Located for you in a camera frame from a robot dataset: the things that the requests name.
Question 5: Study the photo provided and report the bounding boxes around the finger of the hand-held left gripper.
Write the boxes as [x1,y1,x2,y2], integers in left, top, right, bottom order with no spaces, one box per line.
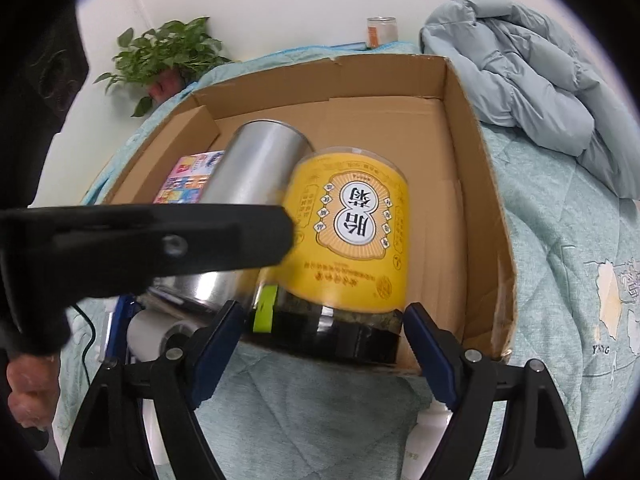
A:
[102,294,140,367]
[30,204,295,307]

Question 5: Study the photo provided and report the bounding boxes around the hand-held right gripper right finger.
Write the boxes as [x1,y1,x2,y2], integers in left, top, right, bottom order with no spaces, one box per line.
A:
[403,302,586,480]

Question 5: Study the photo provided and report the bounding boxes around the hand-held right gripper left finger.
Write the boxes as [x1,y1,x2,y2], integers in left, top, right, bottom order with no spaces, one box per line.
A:
[59,300,247,480]

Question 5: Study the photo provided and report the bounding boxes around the plain white bottle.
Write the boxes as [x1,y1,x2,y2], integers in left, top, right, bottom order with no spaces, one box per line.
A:
[126,310,201,363]

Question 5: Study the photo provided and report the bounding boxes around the colourful printed game box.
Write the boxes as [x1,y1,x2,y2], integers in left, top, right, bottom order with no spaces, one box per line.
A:
[152,150,226,205]

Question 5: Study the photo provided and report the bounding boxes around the silver metal can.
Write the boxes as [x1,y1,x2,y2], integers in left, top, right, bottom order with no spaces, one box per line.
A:
[145,119,316,318]

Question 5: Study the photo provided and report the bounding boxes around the yellow label black jar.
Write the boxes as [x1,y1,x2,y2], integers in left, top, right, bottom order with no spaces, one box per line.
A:
[240,146,412,367]

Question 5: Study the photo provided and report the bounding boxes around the shallow cardboard box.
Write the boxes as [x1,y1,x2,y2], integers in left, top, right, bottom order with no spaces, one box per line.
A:
[82,52,517,376]

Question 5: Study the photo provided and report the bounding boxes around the person's left hand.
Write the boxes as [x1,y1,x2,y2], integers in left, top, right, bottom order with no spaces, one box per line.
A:
[6,352,62,428]

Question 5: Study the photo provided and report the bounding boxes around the bushy potted green plant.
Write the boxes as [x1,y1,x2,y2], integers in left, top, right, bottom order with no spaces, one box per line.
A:
[92,16,236,118]

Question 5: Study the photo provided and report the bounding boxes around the small orange label jar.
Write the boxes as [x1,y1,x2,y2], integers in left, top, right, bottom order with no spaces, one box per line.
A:
[366,16,399,50]

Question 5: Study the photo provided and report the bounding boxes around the light blue puffer jacket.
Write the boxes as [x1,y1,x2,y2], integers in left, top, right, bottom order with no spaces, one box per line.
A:
[419,0,640,201]

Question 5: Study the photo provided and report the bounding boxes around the black cable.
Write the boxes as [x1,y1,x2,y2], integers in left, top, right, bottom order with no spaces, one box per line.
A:
[69,302,103,363]

